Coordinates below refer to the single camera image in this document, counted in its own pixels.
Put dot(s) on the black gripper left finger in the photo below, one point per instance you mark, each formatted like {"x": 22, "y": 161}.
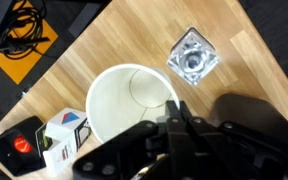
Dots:
{"x": 124, "y": 150}

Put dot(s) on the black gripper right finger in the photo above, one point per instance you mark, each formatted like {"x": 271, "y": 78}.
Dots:
{"x": 237, "y": 140}

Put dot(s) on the white paper cup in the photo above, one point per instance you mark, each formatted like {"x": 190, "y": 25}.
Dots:
{"x": 117, "y": 100}

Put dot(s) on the black trash bin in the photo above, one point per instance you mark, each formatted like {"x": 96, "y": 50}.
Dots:
{"x": 250, "y": 110}

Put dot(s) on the clear glass cup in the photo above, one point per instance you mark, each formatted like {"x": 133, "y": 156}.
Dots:
{"x": 192, "y": 60}

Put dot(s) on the black rectangular tray bin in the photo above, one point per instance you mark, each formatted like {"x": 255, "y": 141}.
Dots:
{"x": 4, "y": 156}

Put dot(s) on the white carton box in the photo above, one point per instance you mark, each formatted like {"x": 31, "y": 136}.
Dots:
{"x": 59, "y": 156}

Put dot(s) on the red tomato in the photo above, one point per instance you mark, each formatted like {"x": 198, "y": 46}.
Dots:
{"x": 23, "y": 144}

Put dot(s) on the orange floor mat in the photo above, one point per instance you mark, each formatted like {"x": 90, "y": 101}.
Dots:
{"x": 20, "y": 68}

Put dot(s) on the grey metal mount frame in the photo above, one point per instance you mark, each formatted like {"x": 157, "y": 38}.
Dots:
{"x": 84, "y": 20}

